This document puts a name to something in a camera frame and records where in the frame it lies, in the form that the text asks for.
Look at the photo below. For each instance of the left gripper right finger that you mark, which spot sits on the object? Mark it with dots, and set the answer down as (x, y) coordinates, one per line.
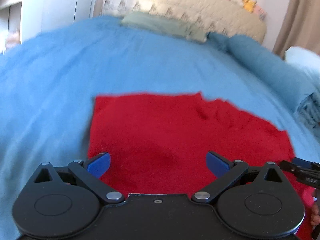
(253, 202)

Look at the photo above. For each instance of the green flat pillow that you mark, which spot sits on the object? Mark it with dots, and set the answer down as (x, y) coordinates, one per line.
(164, 26)

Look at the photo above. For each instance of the blue bed sheet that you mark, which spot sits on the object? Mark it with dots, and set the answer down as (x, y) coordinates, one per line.
(48, 86)

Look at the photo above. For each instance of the beige curtain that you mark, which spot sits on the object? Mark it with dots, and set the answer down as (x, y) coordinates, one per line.
(300, 27)

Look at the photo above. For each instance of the folded blue duvet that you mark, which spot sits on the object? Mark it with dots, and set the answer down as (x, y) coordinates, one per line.
(295, 80)

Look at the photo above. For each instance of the white grey wardrobe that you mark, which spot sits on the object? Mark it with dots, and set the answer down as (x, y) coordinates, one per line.
(39, 16)

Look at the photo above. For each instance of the white shelf desk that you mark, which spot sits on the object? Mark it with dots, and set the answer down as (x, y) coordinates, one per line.
(10, 24)

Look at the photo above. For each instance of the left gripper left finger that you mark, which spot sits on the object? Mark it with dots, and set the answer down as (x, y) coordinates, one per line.
(61, 202)

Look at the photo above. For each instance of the beige quilted headboard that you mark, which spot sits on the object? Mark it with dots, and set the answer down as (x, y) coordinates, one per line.
(228, 17)

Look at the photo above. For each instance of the person's right hand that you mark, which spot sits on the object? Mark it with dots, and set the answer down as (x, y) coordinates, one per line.
(315, 218)

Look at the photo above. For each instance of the red knit sweater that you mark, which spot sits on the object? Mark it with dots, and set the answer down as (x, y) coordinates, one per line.
(159, 143)

